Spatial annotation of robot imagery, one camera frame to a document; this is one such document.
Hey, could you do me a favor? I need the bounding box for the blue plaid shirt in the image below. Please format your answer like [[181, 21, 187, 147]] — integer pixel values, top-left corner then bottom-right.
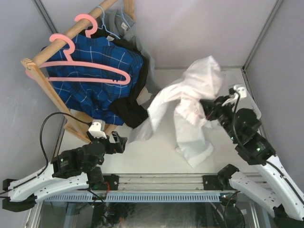
[[54, 35, 147, 125]]

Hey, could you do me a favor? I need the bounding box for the left camera black cable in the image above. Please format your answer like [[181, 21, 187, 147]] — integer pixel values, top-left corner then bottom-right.
[[39, 112, 92, 164]]

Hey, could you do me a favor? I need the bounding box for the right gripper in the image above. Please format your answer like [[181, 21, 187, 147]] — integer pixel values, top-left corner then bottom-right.
[[199, 95, 238, 142]]

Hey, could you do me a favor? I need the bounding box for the grey shirt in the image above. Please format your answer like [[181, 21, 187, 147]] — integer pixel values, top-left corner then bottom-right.
[[96, 9, 161, 109]]

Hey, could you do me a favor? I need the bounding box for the pink hanger of white shirt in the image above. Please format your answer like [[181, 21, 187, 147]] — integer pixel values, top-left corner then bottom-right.
[[39, 33, 131, 86]]

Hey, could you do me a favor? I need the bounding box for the white plastic basket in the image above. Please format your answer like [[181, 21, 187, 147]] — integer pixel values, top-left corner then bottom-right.
[[218, 69, 261, 119]]

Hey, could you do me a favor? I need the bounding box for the wooden clothes rack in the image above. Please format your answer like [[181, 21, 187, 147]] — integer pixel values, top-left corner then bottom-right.
[[20, 0, 136, 144]]

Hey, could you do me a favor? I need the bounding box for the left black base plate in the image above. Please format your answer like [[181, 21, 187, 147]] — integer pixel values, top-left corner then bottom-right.
[[101, 174, 119, 190]]

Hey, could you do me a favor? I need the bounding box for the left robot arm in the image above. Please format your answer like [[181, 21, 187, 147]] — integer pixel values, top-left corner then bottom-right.
[[2, 132, 127, 212]]

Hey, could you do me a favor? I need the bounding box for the light blue wire hanger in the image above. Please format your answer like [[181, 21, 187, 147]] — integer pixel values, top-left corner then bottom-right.
[[119, 0, 131, 28], [97, 5, 121, 39]]

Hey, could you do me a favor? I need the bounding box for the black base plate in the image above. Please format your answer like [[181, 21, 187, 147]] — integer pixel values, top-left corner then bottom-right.
[[101, 174, 119, 190], [202, 175, 235, 191]]

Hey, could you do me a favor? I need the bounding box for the black shirt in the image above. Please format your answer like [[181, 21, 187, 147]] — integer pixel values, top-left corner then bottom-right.
[[66, 29, 148, 128]]

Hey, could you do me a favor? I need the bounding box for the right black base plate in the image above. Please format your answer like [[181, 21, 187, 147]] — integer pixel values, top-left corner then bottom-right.
[[202, 175, 235, 191]]

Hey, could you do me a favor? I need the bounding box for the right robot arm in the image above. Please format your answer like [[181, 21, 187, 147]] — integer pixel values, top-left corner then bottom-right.
[[200, 95, 304, 228]]

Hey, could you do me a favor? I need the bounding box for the pink hanger of plaid shirt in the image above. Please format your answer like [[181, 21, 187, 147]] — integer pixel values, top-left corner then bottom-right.
[[75, 14, 98, 38]]

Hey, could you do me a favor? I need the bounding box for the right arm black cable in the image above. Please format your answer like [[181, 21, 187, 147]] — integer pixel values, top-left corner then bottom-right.
[[231, 91, 242, 141]]

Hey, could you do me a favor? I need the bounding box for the white shirt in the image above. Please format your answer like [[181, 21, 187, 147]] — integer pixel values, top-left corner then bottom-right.
[[127, 56, 224, 168]]

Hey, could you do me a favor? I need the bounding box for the slotted grey cable duct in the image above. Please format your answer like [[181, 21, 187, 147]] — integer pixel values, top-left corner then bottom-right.
[[45, 192, 221, 203]]

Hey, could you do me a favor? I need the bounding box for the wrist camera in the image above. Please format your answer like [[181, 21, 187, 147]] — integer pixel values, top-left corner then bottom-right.
[[88, 119, 107, 139], [229, 85, 247, 104]]

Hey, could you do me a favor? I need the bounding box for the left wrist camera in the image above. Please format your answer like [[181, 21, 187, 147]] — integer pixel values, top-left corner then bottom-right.
[[88, 119, 107, 139]]

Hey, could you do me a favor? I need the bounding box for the aluminium mounting rail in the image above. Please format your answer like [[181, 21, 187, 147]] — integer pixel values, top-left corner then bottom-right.
[[116, 173, 221, 192]]

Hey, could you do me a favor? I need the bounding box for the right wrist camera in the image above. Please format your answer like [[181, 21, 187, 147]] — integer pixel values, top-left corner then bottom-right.
[[229, 85, 247, 104]]

